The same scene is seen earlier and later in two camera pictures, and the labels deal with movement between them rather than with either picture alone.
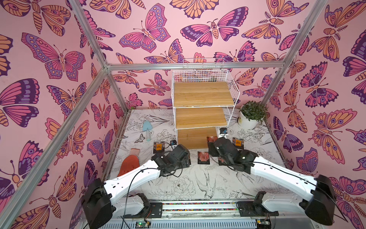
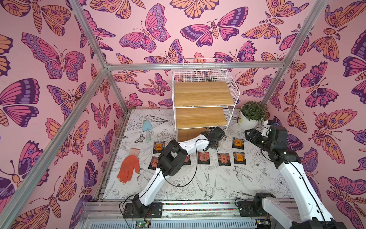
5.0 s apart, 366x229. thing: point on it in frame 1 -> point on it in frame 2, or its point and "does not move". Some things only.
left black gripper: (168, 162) -> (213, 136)
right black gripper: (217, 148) -> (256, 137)
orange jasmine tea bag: (158, 147) does not move
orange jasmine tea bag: (238, 143) does not move
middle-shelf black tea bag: (221, 161) does not move
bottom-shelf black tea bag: (203, 158) does not move
